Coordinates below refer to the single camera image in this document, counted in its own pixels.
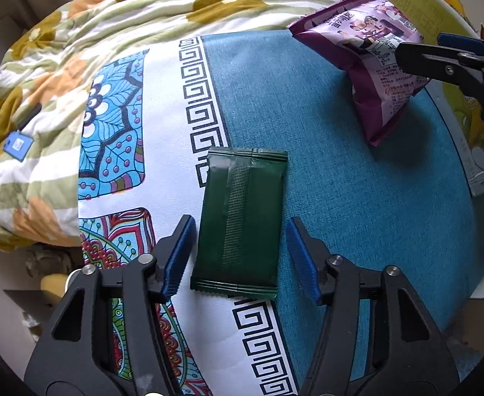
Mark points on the yellow round object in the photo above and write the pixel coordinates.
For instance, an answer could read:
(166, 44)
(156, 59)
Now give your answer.
(54, 288)

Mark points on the glass jar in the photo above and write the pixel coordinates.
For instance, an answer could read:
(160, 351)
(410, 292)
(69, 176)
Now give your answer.
(46, 260)

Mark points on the blue patterned tablecloth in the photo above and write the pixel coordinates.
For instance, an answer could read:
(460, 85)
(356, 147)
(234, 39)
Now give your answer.
(349, 214)

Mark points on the dark green snack packet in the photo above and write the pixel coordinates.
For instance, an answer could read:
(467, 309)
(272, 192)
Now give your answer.
(242, 222)

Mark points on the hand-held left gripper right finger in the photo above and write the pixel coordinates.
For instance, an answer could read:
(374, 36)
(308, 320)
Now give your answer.
(304, 264)

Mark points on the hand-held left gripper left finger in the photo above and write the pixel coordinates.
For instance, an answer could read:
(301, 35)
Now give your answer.
(180, 251)

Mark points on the blue tag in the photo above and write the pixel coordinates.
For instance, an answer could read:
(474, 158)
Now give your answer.
(18, 145)

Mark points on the floral quilt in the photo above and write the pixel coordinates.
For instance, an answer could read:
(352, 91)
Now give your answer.
(102, 29)

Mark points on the purple snack bag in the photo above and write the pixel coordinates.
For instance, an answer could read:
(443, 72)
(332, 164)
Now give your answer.
(369, 90)

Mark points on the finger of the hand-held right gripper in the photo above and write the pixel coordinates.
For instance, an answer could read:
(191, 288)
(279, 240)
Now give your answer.
(456, 42)
(423, 62)

